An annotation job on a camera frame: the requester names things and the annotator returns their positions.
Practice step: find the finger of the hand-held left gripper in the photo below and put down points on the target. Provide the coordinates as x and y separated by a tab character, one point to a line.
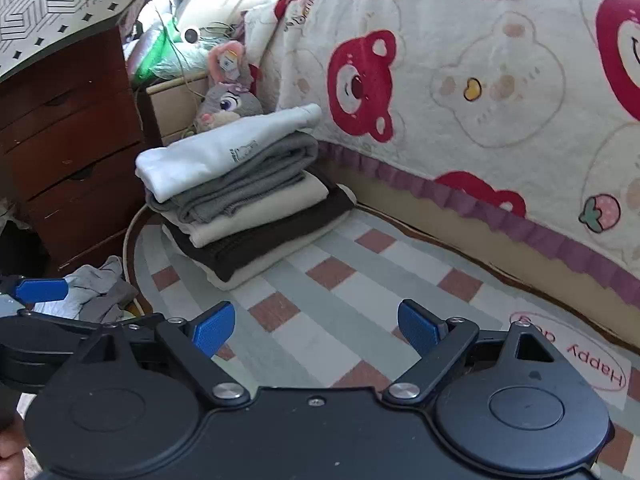
145	320
42	290

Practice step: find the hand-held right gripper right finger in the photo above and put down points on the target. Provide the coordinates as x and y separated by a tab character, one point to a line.
415	327

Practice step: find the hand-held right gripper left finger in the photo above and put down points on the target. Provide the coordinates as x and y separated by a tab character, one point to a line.
215	327

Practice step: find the white garment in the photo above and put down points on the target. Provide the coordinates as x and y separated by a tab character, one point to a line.
210	155

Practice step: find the person's left hand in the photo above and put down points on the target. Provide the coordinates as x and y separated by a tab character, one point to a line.
7	447

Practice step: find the black trash bin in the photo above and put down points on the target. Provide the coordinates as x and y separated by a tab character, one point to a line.
20	255

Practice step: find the grey crumpled garment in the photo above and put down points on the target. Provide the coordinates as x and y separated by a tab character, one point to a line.
100	285

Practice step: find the checkered striped rug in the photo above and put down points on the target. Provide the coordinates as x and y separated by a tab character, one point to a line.
325	320

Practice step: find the beige bed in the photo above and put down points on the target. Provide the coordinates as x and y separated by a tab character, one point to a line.
450	240

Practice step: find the brown folded garment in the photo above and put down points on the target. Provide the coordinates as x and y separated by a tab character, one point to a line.
280	240

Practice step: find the red-brown wooden dresser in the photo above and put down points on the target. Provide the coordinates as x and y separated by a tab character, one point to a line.
65	135

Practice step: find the beige bedside cabinet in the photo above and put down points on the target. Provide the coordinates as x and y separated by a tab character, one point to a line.
170	105

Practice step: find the grey plush bunny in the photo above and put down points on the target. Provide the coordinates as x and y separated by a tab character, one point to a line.
225	105

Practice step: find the green plastic bag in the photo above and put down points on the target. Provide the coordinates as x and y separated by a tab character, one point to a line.
150	60

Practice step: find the bear print quilted blanket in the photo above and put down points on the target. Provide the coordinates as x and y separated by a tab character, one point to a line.
450	60

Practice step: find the geometric patterned table cover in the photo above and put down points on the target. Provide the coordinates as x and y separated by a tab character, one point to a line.
50	0

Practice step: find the small white camera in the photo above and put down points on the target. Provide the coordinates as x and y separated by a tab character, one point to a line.
191	35

